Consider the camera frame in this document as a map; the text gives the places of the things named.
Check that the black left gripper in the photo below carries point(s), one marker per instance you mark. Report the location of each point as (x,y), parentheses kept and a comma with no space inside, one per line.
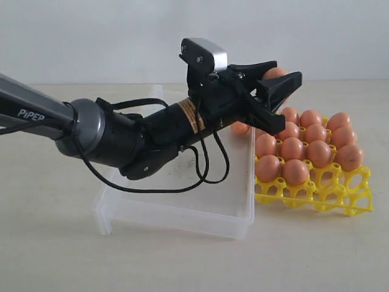
(238,93)

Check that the brown egg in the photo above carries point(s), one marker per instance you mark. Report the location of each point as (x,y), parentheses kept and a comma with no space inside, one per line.
(267,168)
(343,136)
(259,132)
(319,153)
(291,130)
(315,132)
(295,172)
(292,148)
(239,128)
(310,117)
(265,145)
(349,157)
(274,73)
(339,120)
(291,115)

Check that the clear plastic box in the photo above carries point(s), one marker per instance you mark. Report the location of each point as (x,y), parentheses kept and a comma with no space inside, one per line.
(225,209)

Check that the yellow plastic egg tray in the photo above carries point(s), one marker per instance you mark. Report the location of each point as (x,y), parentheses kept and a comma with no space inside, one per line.
(325,188)

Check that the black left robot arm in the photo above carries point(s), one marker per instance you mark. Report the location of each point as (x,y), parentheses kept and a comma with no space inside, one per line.
(140,136)

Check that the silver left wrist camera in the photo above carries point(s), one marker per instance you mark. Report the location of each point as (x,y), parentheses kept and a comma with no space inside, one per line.
(204,56)

